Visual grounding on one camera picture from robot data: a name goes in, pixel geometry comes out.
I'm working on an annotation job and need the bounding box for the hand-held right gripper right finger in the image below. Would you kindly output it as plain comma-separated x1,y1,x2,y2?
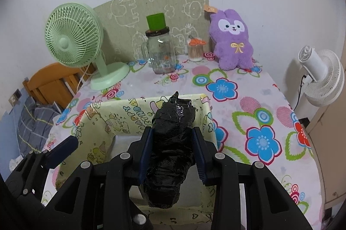
191,126,311,230

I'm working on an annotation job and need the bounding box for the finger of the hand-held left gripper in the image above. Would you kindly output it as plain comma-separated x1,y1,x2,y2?
4,135,79,203

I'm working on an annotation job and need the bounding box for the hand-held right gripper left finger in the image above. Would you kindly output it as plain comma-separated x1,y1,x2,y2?
42,126,154,230

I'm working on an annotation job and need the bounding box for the black plastic bag roll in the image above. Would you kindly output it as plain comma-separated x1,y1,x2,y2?
142,91,196,209

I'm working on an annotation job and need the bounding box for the cartoon print fabric storage box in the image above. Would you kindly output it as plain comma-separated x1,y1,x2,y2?
53,93,225,230

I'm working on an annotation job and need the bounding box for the plaid grey pillow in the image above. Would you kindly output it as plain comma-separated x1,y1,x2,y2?
16,97,64,155

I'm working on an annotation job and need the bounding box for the white cloth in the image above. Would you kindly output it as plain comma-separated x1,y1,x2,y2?
9,156,25,171

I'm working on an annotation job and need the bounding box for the wooden chair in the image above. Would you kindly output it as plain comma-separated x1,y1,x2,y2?
23,62,96,109

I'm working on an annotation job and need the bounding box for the glass mug jar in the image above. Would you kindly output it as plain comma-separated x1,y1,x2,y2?
141,27,179,74

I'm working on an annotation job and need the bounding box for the cotton swab container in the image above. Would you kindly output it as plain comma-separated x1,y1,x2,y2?
187,34,206,62

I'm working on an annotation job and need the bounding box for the green desk fan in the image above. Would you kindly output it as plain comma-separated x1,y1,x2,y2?
45,2,131,91

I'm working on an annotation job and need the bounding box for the purple plush rabbit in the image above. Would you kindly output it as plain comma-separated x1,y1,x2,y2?
203,4,255,70

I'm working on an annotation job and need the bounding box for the green plastic cup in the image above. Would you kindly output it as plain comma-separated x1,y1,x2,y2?
146,12,167,31

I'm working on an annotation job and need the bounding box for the white standing fan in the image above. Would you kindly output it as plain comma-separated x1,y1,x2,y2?
298,45,345,107

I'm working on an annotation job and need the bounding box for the green cartoon print board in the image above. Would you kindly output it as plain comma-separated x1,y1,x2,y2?
93,0,213,64

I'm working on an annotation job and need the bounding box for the wall socket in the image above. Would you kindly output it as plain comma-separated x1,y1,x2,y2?
9,89,22,105

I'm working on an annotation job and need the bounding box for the white fan cable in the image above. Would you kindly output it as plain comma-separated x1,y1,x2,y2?
76,64,94,93

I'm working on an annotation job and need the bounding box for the black fan cable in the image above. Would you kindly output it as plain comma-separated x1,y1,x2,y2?
293,75,307,112

